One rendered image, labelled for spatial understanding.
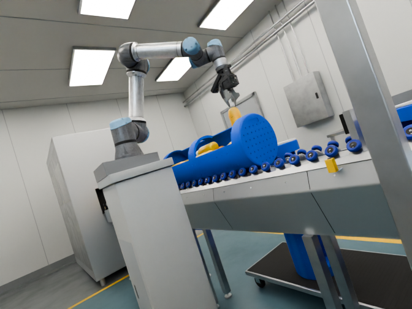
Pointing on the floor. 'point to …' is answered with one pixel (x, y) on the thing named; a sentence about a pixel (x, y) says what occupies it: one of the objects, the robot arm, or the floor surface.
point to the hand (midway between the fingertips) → (230, 104)
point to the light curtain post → (372, 109)
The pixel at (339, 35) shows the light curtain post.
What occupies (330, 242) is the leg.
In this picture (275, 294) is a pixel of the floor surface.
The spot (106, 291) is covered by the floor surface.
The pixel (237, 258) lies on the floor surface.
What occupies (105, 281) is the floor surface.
